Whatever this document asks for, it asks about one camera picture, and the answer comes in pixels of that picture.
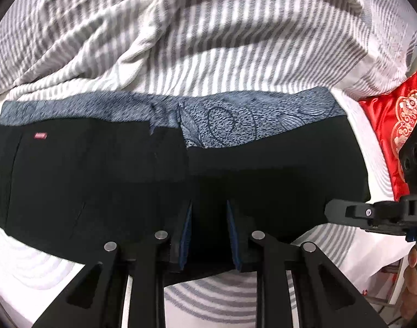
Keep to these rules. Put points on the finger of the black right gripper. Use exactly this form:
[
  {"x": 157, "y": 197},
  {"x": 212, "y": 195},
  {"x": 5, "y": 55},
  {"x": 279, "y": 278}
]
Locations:
[{"x": 356, "y": 214}]

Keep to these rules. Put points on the person's right hand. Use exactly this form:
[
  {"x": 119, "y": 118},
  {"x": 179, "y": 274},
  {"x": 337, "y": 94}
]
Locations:
[{"x": 408, "y": 306}]

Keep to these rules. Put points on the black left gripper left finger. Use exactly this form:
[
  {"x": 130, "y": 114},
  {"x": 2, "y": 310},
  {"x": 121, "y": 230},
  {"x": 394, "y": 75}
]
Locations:
[{"x": 95, "y": 297}]

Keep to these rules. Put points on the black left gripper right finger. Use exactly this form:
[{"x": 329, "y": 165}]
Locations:
[{"x": 297, "y": 286}]

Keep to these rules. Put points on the red embroidered satin pillow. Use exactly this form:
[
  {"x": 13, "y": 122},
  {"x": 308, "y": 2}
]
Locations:
[{"x": 393, "y": 117}]

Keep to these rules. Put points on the black shorts with patterned waistband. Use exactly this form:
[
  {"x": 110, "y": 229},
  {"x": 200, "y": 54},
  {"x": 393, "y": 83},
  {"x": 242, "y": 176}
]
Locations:
[{"x": 78, "y": 172}]

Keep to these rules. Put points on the white bedsheet with grey arcs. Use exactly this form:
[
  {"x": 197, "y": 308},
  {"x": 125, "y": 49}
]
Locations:
[{"x": 30, "y": 278}]

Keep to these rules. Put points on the grey striped white blanket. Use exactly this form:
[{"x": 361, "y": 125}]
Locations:
[{"x": 203, "y": 47}]

